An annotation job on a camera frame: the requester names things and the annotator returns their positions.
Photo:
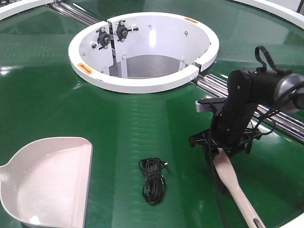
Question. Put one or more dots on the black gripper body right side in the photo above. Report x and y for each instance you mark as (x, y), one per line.
(231, 139)

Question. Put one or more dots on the beige hand broom black bristles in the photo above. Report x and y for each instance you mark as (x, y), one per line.
(229, 178)

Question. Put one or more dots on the beige plastic dustpan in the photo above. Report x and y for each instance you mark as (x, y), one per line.
(45, 184)

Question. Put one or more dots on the orange sticker rear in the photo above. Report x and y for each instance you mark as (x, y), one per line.
(191, 20)

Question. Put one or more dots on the white outer rim right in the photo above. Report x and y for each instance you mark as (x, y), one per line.
(278, 10)

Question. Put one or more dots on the white rim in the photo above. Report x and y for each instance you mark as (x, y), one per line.
(278, 10)
(20, 6)

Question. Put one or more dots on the yellow arrow sticker front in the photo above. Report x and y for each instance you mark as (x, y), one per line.
(85, 68)

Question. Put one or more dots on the steel rollers upper left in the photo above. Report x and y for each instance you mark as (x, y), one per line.
(73, 12)

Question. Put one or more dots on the white outer rim left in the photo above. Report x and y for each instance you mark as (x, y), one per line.
(20, 6)

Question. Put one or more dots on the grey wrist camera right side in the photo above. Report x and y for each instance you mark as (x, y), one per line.
(214, 105)

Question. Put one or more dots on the white central ring housing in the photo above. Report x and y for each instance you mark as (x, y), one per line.
(166, 52)

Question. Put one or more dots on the right black bearing mount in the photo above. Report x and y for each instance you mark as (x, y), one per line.
(122, 31)

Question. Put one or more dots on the black bearing mount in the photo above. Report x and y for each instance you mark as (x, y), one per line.
(122, 31)
(104, 39)

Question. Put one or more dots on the left black bearing mount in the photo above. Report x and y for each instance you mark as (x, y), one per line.
(104, 39)

